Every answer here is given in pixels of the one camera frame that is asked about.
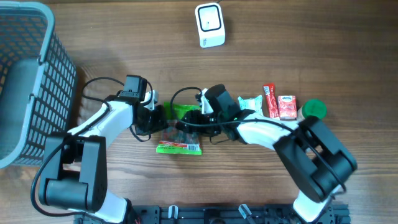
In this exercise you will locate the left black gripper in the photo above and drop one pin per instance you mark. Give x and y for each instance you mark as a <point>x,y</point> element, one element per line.
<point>161,124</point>

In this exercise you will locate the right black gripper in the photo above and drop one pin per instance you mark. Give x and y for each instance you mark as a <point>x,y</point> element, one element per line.
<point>201,129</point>

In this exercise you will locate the green snack bag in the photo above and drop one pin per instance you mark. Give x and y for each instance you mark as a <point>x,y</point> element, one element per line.
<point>175,141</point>

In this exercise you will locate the teal wrapper packet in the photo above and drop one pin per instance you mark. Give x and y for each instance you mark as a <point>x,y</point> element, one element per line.
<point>252,104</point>

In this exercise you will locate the red stick sachet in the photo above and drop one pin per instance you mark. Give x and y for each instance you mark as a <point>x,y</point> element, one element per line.
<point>269,90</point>

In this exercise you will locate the red white tissue pack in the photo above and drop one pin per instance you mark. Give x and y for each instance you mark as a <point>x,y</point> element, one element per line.
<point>287,107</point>

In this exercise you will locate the green lid jar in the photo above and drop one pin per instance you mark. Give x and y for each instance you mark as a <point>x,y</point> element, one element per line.
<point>313,107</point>

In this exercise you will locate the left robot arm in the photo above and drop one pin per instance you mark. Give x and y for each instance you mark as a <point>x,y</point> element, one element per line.
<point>73,175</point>

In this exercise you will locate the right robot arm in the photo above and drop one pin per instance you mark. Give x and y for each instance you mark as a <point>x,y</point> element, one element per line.
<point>315,158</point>

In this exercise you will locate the white barcode scanner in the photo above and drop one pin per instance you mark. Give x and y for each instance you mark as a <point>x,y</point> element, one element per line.
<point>210,25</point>

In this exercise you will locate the grey plastic mesh basket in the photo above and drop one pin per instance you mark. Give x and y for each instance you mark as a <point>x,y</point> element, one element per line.
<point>38,82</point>

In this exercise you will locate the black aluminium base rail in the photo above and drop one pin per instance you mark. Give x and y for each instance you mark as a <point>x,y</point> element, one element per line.
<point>267,214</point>

